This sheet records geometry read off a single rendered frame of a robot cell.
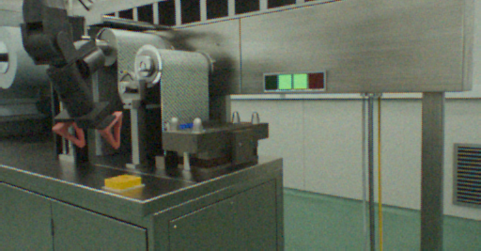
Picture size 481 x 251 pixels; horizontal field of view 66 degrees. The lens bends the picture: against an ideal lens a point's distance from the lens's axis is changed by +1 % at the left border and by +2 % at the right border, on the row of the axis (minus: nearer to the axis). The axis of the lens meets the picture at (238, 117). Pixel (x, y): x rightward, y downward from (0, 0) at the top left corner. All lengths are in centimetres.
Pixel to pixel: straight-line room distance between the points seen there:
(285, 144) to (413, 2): 306
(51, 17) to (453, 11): 98
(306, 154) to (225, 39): 264
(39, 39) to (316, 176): 347
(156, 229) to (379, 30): 85
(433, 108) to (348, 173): 256
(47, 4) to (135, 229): 58
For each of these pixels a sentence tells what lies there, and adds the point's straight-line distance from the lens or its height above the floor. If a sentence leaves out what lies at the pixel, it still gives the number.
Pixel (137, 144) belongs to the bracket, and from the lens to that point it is 132.
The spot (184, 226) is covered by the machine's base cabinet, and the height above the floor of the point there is 80.
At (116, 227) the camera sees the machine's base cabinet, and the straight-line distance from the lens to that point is 110.
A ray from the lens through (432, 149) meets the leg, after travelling 135.
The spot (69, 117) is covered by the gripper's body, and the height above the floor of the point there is 111.
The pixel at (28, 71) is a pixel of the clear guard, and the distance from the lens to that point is 218.
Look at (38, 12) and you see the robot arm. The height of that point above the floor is 131.
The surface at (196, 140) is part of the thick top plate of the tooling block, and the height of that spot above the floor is 101.
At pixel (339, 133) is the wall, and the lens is 379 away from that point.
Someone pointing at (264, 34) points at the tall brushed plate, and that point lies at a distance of 140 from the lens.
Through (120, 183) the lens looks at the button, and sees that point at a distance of 104.
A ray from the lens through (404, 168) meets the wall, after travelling 366.
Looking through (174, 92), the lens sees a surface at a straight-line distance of 131.
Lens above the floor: 116
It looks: 4 degrees down
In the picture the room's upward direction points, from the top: 1 degrees counter-clockwise
